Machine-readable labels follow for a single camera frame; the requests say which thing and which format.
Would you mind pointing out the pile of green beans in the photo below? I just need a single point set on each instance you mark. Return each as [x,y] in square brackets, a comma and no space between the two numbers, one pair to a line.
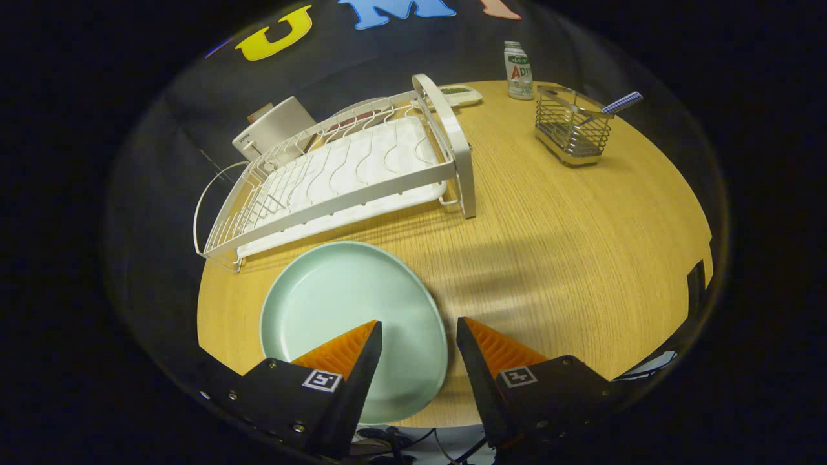
[454,90]

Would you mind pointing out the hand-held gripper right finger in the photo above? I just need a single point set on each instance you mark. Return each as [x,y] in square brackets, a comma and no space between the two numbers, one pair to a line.
[481,381]

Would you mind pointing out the cream divided tray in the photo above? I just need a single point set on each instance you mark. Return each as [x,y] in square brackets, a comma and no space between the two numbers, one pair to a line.
[468,98]

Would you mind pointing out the white drip tray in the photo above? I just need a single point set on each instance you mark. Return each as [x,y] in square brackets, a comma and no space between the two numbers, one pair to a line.
[387,145]

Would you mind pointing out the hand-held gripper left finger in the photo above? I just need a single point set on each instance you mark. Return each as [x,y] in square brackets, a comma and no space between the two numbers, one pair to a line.
[352,387]

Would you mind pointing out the black backdrop cloth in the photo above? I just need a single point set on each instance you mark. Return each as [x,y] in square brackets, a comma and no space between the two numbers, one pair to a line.
[194,97]

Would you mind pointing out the white toaster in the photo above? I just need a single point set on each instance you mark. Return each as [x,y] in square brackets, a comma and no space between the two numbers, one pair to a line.
[278,126]

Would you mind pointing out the white drink bottle green cap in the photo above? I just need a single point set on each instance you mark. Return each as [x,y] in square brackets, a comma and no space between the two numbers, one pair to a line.
[519,74]

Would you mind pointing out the beige round plate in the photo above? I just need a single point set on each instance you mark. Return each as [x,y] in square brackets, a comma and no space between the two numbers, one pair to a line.
[355,105]

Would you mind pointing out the brown toast slice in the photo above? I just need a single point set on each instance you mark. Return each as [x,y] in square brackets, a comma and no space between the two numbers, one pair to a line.
[258,113]

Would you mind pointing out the light green plate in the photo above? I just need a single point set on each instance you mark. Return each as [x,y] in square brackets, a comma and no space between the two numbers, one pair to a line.
[336,303]

